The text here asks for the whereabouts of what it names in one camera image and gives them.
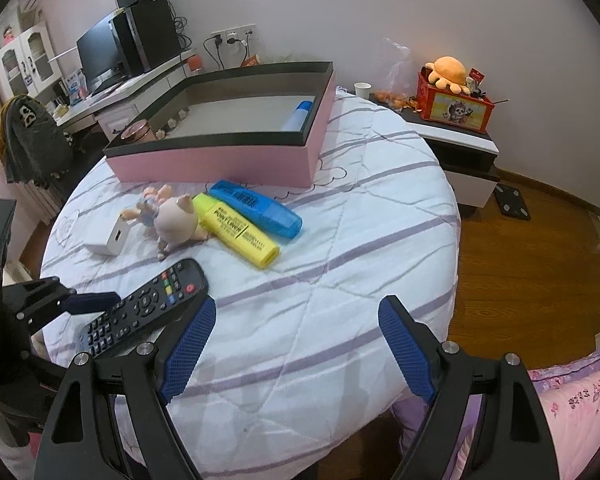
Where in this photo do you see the black remote control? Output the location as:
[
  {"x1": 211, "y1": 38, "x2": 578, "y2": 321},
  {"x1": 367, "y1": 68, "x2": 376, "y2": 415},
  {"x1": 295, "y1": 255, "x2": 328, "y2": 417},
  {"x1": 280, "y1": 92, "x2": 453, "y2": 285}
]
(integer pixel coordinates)
[{"x1": 76, "y1": 258, "x2": 209, "y2": 359}]

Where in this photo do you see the white power adapter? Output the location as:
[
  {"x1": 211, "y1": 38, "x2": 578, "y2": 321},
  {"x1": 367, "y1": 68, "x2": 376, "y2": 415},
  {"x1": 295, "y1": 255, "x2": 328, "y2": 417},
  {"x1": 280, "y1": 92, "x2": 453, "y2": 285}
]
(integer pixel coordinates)
[{"x1": 84, "y1": 216, "x2": 131, "y2": 257}]

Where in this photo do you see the pink pig figurine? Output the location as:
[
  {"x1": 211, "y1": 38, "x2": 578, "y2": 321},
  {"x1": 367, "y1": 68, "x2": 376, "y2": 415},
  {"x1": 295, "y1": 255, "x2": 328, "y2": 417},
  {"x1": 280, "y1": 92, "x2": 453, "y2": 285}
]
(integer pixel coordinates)
[{"x1": 120, "y1": 184, "x2": 210, "y2": 261}]

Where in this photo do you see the yellow highlighter marker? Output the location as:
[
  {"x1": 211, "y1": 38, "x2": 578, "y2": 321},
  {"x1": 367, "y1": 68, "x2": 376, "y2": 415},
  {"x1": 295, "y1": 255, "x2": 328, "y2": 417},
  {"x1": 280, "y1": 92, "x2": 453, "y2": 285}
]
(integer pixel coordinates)
[{"x1": 193, "y1": 193, "x2": 279, "y2": 269}]

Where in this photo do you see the blue highlighter marker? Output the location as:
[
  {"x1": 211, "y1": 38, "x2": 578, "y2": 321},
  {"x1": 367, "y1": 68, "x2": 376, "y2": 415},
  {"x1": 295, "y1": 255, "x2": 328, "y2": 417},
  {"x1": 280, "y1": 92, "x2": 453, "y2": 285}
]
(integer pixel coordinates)
[{"x1": 209, "y1": 180, "x2": 302, "y2": 240}]

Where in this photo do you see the blue capped glue bottle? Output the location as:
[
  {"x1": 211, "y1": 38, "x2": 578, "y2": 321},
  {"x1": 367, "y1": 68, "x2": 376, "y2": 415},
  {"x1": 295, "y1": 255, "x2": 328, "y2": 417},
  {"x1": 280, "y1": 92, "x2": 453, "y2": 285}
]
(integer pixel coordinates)
[{"x1": 280, "y1": 100, "x2": 313, "y2": 132}]

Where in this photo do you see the pink floral bedding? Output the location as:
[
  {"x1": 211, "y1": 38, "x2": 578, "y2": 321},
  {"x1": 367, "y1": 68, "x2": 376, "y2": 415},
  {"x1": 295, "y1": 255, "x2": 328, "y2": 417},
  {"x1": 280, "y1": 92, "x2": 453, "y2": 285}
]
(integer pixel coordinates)
[{"x1": 390, "y1": 349, "x2": 600, "y2": 479}]

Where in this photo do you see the dark jacket on chair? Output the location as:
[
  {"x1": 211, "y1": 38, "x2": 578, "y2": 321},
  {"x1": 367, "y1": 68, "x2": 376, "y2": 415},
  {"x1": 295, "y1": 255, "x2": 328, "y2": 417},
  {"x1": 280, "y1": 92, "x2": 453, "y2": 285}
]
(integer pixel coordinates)
[{"x1": 0, "y1": 94, "x2": 73, "y2": 188}]

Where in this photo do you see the white desk with drawers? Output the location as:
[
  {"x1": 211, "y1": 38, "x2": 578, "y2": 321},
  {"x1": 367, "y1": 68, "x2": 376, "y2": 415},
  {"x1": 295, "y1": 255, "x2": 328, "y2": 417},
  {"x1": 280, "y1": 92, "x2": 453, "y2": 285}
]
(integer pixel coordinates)
[{"x1": 56, "y1": 50, "x2": 197, "y2": 141}]

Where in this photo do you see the white striped tablecloth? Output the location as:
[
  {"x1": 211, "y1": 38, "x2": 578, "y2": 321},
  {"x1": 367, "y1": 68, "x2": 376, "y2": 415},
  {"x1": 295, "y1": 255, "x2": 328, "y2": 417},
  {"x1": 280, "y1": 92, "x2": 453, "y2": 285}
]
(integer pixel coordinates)
[{"x1": 40, "y1": 86, "x2": 463, "y2": 480}]

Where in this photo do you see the white glass door cabinet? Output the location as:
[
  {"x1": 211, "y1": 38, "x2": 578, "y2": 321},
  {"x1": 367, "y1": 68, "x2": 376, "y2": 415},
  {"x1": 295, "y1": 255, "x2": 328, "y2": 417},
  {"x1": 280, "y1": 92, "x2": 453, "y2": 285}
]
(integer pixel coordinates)
[{"x1": 0, "y1": 22, "x2": 62, "y2": 100}]

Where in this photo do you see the black bathroom scale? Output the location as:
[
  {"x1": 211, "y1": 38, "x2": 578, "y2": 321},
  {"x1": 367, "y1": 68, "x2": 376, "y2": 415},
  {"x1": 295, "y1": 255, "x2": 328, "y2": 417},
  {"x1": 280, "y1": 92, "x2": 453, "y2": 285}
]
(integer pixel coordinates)
[{"x1": 493, "y1": 183, "x2": 531, "y2": 221}]

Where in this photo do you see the pink and black tray box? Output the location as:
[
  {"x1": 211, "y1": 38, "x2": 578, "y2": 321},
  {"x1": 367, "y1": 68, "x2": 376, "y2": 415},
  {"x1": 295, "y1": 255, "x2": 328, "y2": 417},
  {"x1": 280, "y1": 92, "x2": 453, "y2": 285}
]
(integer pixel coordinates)
[{"x1": 104, "y1": 62, "x2": 336, "y2": 188}]

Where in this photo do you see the black computer monitor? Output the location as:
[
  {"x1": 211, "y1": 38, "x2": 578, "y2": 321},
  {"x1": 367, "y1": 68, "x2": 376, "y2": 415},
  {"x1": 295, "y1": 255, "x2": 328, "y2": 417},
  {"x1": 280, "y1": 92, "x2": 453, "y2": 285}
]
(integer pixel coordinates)
[{"x1": 76, "y1": 10, "x2": 129, "y2": 94}]

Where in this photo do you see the orange capped bottle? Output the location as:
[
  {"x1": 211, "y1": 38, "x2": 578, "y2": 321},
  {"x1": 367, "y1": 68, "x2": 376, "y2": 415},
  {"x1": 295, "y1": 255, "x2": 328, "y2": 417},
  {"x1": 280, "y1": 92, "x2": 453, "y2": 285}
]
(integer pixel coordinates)
[{"x1": 186, "y1": 54, "x2": 204, "y2": 74}]

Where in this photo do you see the black computer tower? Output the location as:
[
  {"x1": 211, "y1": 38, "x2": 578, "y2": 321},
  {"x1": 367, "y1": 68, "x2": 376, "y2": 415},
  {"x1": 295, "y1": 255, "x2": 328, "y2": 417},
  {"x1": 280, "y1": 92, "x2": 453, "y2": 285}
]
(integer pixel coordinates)
[{"x1": 109, "y1": 0, "x2": 182, "y2": 77}]

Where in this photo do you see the orange snack bag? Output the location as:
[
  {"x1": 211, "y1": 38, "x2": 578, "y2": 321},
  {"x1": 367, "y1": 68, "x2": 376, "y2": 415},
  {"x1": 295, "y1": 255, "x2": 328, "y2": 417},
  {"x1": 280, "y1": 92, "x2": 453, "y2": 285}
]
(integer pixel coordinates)
[{"x1": 240, "y1": 54, "x2": 261, "y2": 67}]

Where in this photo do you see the red cartoon storage box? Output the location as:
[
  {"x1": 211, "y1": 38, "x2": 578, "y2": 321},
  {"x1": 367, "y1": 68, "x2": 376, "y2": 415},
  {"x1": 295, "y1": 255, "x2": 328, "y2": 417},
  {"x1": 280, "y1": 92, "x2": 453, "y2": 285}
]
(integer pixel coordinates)
[{"x1": 416, "y1": 67, "x2": 495, "y2": 133}]

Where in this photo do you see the white paper cup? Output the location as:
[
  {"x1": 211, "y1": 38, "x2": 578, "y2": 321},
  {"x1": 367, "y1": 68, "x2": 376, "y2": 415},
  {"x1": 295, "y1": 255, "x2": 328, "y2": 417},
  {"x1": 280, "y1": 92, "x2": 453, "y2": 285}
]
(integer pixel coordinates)
[{"x1": 354, "y1": 81, "x2": 372, "y2": 100}]

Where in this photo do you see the orange octopus plush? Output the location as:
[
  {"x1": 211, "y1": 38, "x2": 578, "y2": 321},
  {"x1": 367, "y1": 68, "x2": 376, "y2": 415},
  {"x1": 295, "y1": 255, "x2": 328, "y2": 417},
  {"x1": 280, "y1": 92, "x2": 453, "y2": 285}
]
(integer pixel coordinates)
[{"x1": 425, "y1": 55, "x2": 470, "y2": 96}]

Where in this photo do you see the clear plastic bag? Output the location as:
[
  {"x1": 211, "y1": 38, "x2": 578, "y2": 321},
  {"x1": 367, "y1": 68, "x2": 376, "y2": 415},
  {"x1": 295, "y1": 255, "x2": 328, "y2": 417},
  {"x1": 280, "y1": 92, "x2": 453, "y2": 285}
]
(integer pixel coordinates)
[{"x1": 373, "y1": 37, "x2": 417, "y2": 96}]

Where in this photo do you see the wall power socket strip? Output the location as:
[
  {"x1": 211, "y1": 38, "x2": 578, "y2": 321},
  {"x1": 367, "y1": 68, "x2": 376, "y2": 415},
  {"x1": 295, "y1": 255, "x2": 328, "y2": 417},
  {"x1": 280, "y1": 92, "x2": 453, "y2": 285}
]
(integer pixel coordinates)
[{"x1": 211, "y1": 24, "x2": 258, "y2": 44}]

